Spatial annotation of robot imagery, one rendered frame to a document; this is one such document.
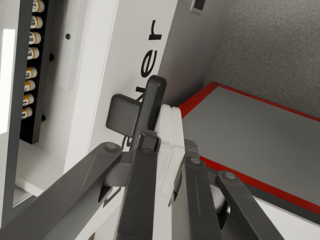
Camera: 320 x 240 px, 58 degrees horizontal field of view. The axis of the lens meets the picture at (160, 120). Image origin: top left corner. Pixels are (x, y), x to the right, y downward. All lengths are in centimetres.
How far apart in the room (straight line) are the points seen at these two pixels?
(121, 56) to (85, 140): 7
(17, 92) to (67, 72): 8
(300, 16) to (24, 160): 95
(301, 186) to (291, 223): 12
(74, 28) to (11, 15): 9
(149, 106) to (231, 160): 30
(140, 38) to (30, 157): 20
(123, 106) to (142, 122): 2
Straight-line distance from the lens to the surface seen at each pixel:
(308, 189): 51
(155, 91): 20
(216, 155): 48
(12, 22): 23
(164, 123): 18
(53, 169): 35
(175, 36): 56
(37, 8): 29
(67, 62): 31
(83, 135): 22
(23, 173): 34
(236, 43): 110
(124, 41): 21
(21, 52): 24
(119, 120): 22
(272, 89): 111
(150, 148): 15
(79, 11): 30
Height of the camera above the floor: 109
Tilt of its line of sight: 64 degrees down
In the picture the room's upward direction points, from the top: 127 degrees counter-clockwise
